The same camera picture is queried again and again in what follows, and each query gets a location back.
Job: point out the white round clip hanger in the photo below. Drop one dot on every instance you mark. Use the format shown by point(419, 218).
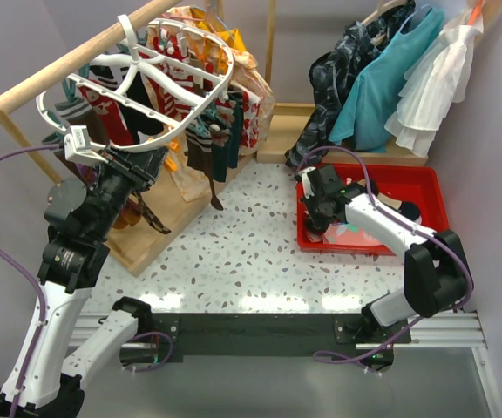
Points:
point(122, 76)

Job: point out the dark patterned garment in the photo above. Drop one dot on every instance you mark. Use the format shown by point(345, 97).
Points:
point(333, 74)

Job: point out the teal dress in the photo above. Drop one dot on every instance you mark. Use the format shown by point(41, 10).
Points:
point(374, 95)

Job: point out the brown argyle sock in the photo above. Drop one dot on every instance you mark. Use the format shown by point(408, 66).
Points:
point(149, 216)

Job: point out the floral cream garment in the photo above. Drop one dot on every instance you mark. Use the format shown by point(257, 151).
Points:
point(258, 105)

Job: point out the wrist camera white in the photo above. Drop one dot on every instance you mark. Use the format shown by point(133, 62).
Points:
point(320, 181)
point(78, 148)

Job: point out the black mounting rail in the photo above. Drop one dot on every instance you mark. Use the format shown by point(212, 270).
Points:
point(263, 334)

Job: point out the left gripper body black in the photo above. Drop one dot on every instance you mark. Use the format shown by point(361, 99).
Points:
point(131, 172)

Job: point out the navy blue sock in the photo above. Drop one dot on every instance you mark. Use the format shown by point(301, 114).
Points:
point(410, 211)

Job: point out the red plastic tray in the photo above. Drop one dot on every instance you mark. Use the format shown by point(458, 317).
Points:
point(418, 185)

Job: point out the red bear sock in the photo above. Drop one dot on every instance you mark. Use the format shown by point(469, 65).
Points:
point(110, 115)

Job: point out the orange clothespin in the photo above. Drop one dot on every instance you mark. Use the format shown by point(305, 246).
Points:
point(170, 161)

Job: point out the pink teal sock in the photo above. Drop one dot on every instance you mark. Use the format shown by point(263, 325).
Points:
point(342, 234)

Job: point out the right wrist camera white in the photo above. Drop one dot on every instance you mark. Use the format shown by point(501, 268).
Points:
point(320, 181)

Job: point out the white pleated dress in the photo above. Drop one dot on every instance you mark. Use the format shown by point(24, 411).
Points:
point(434, 83)

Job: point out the brown striped hanging sock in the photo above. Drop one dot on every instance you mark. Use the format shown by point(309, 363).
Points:
point(199, 158)

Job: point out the brown sock grey cuff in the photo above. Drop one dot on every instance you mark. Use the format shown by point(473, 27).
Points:
point(80, 112)

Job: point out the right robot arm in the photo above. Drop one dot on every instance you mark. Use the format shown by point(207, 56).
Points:
point(436, 275)

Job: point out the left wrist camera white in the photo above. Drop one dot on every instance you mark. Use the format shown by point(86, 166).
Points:
point(78, 148)

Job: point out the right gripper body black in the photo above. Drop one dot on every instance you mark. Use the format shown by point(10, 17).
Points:
point(316, 212)

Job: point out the dark green sock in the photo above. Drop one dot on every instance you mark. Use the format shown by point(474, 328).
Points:
point(227, 156)

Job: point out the wooden clothes rack left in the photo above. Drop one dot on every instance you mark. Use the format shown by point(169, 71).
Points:
point(137, 248)

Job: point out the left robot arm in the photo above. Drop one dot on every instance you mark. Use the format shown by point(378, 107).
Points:
point(46, 380)

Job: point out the red white striped sock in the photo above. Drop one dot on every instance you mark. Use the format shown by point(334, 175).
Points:
point(179, 57)

